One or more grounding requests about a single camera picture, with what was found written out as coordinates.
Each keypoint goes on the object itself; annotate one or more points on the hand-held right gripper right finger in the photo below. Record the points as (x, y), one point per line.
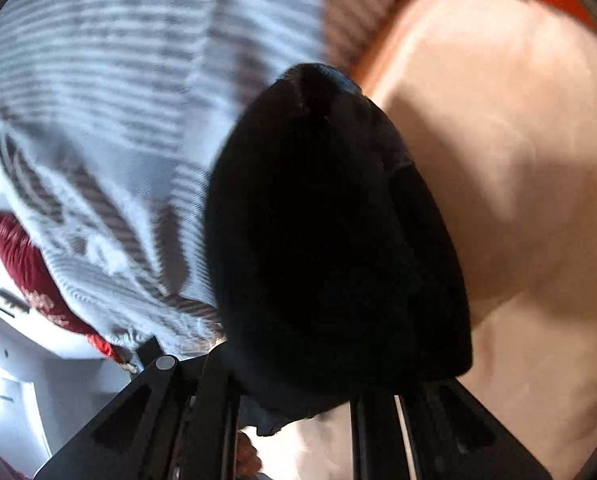
(373, 427)

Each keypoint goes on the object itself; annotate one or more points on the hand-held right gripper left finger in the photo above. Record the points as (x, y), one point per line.
(213, 410)

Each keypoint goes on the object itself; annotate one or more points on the black pants with blue stripe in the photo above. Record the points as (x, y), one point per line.
(328, 240)

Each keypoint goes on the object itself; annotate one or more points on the person's left hand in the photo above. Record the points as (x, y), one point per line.
(247, 455)

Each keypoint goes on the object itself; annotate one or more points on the dark red floral cushion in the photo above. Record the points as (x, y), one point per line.
(28, 270)

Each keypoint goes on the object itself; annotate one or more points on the cream bed sheet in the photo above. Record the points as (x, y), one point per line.
(518, 160)

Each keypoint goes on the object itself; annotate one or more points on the grey white striped duvet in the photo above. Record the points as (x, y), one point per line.
(128, 85)

